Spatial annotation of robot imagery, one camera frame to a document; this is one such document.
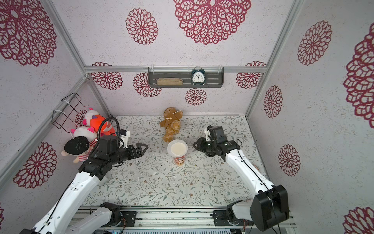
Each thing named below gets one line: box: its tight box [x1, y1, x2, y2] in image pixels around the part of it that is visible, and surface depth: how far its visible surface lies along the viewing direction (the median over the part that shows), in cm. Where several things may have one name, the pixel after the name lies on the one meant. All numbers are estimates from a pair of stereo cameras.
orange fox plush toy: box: [89, 115, 117, 137], surface depth 91 cm
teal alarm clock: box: [191, 66, 206, 86], surface depth 92 cm
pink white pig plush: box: [71, 107, 99, 140], surface depth 87 cm
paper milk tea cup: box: [166, 138, 188, 166], surface depth 85 cm
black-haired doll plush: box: [61, 136, 97, 164], surface depth 78 cm
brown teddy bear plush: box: [159, 106, 184, 143], surface depth 109 cm
